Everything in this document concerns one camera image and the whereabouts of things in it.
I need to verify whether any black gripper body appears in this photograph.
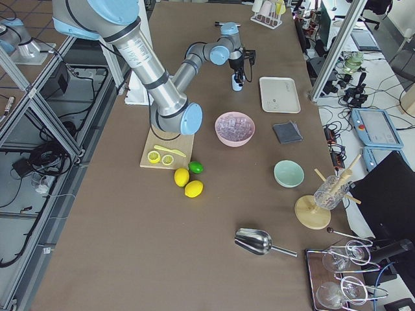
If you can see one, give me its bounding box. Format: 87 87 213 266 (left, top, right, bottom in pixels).
228 58 244 75

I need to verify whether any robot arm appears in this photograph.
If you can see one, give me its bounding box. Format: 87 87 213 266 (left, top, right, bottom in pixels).
53 1 243 135

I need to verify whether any light blue plastic cup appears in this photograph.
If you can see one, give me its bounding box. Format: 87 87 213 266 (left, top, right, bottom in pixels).
231 74 243 91

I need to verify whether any pink ice bowl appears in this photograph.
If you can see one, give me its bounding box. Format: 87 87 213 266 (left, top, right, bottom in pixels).
215 111 255 147

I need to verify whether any pink plastic cup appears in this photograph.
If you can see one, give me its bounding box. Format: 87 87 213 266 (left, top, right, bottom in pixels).
258 0 272 17

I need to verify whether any yellow plastic cup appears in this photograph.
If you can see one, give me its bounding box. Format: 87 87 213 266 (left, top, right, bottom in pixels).
275 0 286 15

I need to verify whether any textured glass cup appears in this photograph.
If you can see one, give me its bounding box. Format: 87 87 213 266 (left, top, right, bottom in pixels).
314 176 350 211

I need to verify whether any wooden cup tree stand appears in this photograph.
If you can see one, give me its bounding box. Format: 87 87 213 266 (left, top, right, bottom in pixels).
294 154 361 229

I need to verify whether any metal ice scoop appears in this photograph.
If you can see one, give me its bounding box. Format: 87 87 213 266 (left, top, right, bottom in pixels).
235 228 298 257

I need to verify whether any cream rabbit tray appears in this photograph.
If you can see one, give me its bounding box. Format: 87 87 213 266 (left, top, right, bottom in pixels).
259 76 301 114

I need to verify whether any metal muddler with black tip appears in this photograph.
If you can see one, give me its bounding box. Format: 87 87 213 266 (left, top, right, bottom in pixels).
215 21 241 27

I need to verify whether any grey folded cloth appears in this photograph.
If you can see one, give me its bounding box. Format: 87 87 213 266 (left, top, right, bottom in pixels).
272 121 303 144

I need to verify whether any green lime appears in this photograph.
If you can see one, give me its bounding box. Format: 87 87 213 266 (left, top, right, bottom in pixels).
188 161 204 174

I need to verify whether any yellow plastic knife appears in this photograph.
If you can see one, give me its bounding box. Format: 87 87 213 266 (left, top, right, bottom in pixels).
154 144 187 157

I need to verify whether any wooden cutting board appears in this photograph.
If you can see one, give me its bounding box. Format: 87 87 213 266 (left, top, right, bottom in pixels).
140 128 194 170

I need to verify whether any green bowl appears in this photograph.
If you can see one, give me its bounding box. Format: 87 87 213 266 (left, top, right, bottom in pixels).
274 160 305 188

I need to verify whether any lemon half slice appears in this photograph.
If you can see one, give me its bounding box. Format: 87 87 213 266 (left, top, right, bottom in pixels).
161 154 174 166
147 150 161 164

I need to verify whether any yellow lemon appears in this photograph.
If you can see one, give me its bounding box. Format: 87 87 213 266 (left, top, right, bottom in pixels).
184 180 204 198
174 168 190 187

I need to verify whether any blue teach pendant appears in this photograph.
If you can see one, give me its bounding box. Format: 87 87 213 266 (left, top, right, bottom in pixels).
351 108 404 149
362 146 406 172

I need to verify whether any wine glass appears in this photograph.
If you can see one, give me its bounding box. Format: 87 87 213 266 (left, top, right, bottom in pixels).
314 275 390 310
322 240 371 273

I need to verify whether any black tray with glasses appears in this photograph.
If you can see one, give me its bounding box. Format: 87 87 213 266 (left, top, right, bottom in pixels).
305 249 387 310

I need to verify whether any white wire cup rack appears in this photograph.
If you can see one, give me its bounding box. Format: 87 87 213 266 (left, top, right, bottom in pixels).
250 3 283 30

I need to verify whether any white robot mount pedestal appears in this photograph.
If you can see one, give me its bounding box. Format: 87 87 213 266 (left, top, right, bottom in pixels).
124 71 153 106

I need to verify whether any aluminium frame post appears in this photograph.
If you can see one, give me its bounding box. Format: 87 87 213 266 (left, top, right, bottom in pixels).
309 0 367 104

